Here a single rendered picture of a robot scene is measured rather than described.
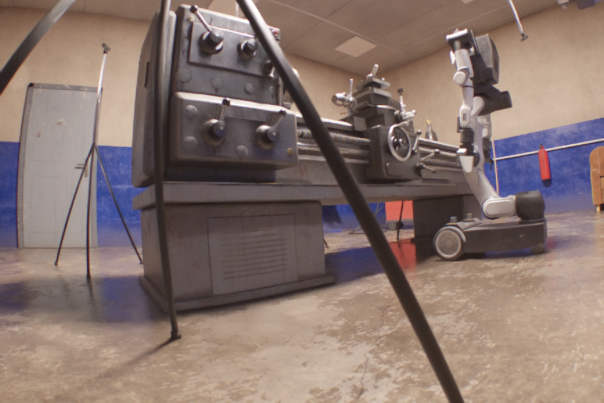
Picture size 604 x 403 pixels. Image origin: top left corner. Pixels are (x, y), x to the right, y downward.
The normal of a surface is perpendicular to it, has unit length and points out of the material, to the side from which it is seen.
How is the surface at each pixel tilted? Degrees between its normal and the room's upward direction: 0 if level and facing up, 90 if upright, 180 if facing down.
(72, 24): 90
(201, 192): 90
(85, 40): 90
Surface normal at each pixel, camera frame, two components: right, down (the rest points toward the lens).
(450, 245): -0.73, -0.04
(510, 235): -0.51, -0.07
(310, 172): 0.59, -0.13
